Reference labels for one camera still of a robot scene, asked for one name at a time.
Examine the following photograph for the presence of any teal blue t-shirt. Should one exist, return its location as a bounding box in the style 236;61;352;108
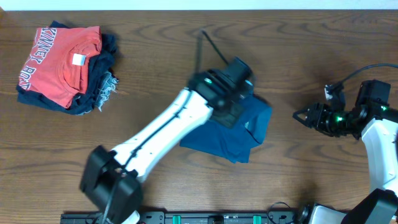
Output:
179;95;272;163

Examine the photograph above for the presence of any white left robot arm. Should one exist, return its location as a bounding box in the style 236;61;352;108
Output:
80;68;252;223

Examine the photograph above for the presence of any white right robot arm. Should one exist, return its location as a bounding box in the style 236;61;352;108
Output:
292;80;397;223

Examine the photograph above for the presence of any frayed denim garment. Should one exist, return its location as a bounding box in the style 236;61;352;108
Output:
95;71;119;111

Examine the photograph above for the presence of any navy folded garment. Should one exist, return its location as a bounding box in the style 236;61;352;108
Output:
16;21;118;115

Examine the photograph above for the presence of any red folded t-shirt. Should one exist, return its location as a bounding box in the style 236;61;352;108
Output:
18;26;102;108

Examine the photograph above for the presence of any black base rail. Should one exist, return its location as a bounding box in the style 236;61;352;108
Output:
60;203;312;224

